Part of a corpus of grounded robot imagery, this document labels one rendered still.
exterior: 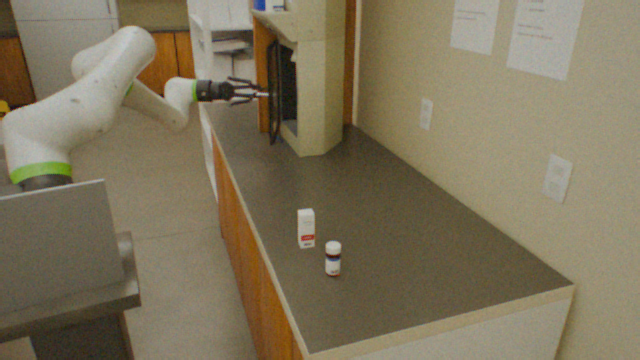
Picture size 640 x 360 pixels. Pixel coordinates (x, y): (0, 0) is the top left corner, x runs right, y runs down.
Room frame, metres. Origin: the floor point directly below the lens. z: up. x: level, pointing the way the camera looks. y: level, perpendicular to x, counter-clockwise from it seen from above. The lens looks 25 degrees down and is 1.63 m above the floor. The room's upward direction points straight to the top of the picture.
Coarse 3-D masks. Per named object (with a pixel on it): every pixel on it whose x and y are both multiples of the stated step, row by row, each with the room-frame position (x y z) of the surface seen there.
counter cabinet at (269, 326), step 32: (224, 192) 2.15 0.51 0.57; (224, 224) 2.31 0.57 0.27; (256, 256) 1.33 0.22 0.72; (256, 288) 1.37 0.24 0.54; (256, 320) 1.42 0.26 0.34; (512, 320) 0.83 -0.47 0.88; (544, 320) 0.87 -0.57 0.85; (288, 352) 0.93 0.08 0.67; (384, 352) 0.72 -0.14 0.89; (416, 352) 0.74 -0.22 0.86; (448, 352) 0.77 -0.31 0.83; (480, 352) 0.80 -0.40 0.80; (512, 352) 0.84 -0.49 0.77; (544, 352) 0.88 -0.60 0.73
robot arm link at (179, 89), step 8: (176, 80) 1.81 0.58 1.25; (184, 80) 1.82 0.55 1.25; (192, 80) 1.82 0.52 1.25; (168, 88) 1.79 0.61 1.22; (176, 88) 1.78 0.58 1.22; (184, 88) 1.79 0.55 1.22; (192, 88) 1.79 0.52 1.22; (168, 96) 1.77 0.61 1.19; (176, 96) 1.76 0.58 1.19; (184, 96) 1.78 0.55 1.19; (192, 96) 1.79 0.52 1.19
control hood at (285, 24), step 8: (256, 16) 1.98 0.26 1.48; (264, 16) 1.75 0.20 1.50; (272, 16) 1.71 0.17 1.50; (280, 16) 1.72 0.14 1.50; (288, 16) 1.73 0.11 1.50; (296, 16) 1.74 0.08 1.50; (272, 24) 1.74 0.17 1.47; (280, 24) 1.72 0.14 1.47; (288, 24) 1.73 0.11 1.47; (296, 24) 1.74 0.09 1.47; (280, 32) 1.75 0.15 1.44; (288, 32) 1.73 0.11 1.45; (296, 32) 1.74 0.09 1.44; (288, 40) 1.75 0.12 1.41; (296, 40) 1.74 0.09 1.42
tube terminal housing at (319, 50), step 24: (312, 0) 1.76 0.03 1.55; (336, 0) 1.87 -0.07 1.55; (312, 24) 1.76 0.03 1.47; (336, 24) 1.87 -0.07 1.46; (312, 48) 1.76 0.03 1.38; (336, 48) 1.88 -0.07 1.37; (312, 72) 1.76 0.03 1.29; (336, 72) 1.88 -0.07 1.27; (312, 96) 1.76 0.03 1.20; (336, 96) 1.88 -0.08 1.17; (312, 120) 1.76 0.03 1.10; (336, 120) 1.89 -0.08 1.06; (312, 144) 1.76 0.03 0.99
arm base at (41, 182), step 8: (40, 176) 0.92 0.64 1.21; (48, 176) 0.93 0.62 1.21; (56, 176) 0.94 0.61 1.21; (64, 176) 0.96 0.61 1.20; (16, 184) 0.91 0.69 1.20; (24, 184) 0.91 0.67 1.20; (32, 184) 0.91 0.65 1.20; (40, 184) 0.91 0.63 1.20; (48, 184) 0.91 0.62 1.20; (56, 184) 0.92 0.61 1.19; (64, 184) 0.94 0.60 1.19; (0, 192) 0.88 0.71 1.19; (8, 192) 0.89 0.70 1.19; (16, 192) 0.90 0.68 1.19; (24, 192) 0.89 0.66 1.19
